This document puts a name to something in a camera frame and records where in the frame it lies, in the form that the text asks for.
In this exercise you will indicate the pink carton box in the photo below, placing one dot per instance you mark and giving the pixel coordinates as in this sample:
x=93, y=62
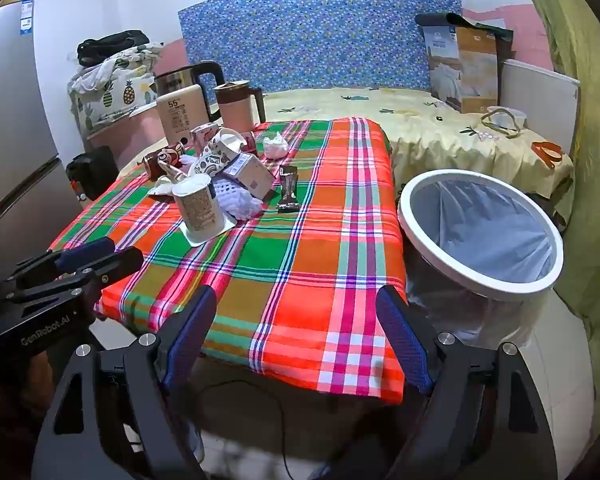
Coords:
x=252, y=175

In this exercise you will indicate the dark snack wrapper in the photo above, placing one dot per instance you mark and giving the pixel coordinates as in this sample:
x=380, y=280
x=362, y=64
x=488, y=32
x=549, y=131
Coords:
x=288, y=190

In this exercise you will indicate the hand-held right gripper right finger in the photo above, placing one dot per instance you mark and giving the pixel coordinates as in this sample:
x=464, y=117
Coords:
x=405, y=340

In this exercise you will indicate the black duffel bag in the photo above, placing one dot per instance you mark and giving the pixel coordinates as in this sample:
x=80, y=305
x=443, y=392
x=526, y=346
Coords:
x=112, y=42

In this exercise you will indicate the blue floral headboard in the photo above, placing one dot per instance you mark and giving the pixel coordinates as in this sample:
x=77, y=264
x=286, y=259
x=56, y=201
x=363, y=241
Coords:
x=320, y=35

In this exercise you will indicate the black boxy object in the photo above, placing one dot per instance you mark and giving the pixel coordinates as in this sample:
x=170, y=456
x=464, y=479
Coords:
x=95, y=167

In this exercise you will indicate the small patterned carton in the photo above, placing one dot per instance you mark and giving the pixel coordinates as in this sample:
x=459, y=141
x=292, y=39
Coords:
x=202, y=135

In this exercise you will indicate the plaid tablecloth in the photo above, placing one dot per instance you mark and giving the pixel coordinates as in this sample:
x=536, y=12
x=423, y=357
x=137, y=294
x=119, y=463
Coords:
x=300, y=280

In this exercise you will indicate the white paper cup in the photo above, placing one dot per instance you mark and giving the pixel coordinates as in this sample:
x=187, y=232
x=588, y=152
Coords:
x=197, y=210

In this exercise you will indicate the white plastic bottle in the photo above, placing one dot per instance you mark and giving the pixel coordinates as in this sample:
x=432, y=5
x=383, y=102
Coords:
x=237, y=202

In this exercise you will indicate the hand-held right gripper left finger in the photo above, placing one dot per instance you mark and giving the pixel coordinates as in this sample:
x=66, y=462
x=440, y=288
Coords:
x=192, y=340

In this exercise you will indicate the pineapple print bedding bundle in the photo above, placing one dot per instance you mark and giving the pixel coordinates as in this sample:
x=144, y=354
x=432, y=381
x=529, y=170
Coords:
x=115, y=85

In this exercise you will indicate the white trash bin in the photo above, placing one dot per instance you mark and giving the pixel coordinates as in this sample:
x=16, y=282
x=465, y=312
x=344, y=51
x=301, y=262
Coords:
x=502, y=293

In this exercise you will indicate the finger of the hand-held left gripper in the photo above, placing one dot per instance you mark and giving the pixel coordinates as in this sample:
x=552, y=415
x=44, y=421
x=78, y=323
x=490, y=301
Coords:
x=122, y=265
x=87, y=253

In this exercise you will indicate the grey refrigerator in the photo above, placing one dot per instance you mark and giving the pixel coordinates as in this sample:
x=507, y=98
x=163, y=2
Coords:
x=15, y=110

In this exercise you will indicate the steel and beige electric kettle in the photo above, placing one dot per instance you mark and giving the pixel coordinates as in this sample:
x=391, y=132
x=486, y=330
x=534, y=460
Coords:
x=180, y=115

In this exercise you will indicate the white tissue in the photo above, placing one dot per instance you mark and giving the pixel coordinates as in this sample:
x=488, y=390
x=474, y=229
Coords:
x=276, y=146

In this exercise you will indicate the green curtain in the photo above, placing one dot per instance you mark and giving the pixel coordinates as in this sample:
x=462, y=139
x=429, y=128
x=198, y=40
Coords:
x=580, y=110

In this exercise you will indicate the patterned paper cup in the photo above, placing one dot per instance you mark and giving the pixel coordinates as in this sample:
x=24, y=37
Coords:
x=217, y=152

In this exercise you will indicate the pink storage box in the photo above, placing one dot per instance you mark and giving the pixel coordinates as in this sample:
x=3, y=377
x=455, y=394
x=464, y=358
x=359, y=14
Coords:
x=130, y=132

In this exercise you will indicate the cardboard quilt box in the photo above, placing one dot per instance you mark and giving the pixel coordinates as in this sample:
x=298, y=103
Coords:
x=460, y=70

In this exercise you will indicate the white flat board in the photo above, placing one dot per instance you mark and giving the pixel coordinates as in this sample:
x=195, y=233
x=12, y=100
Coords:
x=540, y=95

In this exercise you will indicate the pink pitcher with brown lid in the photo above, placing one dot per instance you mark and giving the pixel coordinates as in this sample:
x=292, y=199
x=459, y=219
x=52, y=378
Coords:
x=235, y=110

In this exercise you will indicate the clear plastic container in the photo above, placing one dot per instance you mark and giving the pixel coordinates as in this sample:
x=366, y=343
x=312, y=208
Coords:
x=505, y=119

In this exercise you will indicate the red drink can with print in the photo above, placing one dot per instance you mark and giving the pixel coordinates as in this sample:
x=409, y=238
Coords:
x=165, y=160

